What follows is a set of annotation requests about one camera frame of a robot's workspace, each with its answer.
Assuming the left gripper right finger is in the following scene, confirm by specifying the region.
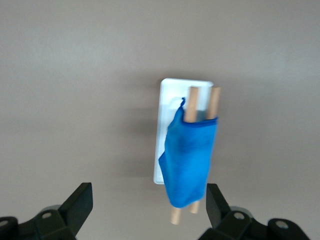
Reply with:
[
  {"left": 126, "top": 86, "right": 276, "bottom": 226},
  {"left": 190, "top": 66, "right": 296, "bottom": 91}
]
[{"left": 197, "top": 183, "right": 311, "bottom": 240}]

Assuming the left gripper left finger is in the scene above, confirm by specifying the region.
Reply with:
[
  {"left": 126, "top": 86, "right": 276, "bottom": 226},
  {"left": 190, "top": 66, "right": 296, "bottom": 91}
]
[{"left": 0, "top": 182, "right": 94, "bottom": 240}]

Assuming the blue microfibre towel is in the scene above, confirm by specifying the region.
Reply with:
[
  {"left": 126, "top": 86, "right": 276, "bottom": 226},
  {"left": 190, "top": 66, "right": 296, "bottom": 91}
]
[{"left": 158, "top": 97, "right": 219, "bottom": 209}]

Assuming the white rack with wooden rods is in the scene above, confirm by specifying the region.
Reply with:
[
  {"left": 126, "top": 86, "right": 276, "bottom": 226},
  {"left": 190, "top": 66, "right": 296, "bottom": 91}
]
[{"left": 152, "top": 77, "right": 223, "bottom": 226}]

